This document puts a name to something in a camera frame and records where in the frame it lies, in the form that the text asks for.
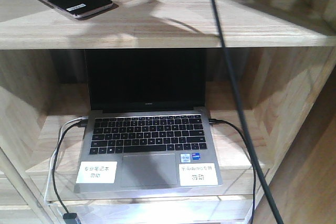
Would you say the wooden desk shelf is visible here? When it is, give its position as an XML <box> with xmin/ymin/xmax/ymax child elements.
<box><xmin>1</xmin><ymin>0</ymin><xmax>335</xmax><ymax>223</ymax></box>

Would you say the silver laptop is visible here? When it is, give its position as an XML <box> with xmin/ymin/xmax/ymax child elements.
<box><xmin>75</xmin><ymin>48</ymin><xmax>222</xmax><ymax>195</ymax></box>

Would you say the white laptop cable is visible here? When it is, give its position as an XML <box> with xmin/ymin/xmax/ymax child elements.
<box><xmin>44</xmin><ymin>115</ymin><xmax>88</xmax><ymax>204</ymax></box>

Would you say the black left laptop cable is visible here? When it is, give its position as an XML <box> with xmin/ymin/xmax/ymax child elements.
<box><xmin>51</xmin><ymin>122</ymin><xmax>87</xmax><ymax>221</ymax></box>

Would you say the black braided cable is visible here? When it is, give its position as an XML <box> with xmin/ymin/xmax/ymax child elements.
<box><xmin>203</xmin><ymin>0</ymin><xmax>286</xmax><ymax>224</ymax></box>

